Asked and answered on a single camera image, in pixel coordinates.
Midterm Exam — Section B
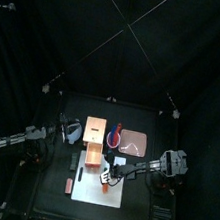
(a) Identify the silver frame middle bracket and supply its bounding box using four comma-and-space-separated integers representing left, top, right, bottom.
105, 95, 118, 104

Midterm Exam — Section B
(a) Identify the small white flat card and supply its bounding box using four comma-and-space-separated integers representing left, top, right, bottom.
112, 155, 127, 168

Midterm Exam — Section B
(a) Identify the orange toy carrot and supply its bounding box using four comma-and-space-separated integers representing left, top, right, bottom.
100, 182, 110, 195

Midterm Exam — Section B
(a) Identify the silver frame corner bracket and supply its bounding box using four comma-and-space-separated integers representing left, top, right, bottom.
41, 83, 51, 95
170, 107, 182, 121
0, 0, 18, 13

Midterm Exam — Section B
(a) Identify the pink square tray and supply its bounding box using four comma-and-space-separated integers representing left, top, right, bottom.
117, 128, 150, 158

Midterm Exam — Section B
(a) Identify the wooden drawer cabinet box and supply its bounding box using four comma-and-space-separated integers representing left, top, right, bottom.
81, 115, 108, 146

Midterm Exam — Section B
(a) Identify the white plastic cutting board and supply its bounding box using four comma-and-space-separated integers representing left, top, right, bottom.
70, 149, 129, 209

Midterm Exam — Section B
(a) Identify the orange wooden block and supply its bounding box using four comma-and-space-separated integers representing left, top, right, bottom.
82, 141, 105, 169

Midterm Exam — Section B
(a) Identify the thin diagonal brace wire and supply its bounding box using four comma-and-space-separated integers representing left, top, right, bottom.
75, 0, 199, 116
45, 0, 178, 107

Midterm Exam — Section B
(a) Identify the small red rectangular block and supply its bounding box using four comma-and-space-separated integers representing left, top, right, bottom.
64, 177, 74, 195

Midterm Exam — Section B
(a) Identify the red plastic cup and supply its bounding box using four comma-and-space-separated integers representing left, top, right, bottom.
105, 130, 122, 151

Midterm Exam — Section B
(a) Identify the blue toy utensil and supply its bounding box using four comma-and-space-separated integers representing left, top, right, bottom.
108, 125, 118, 145

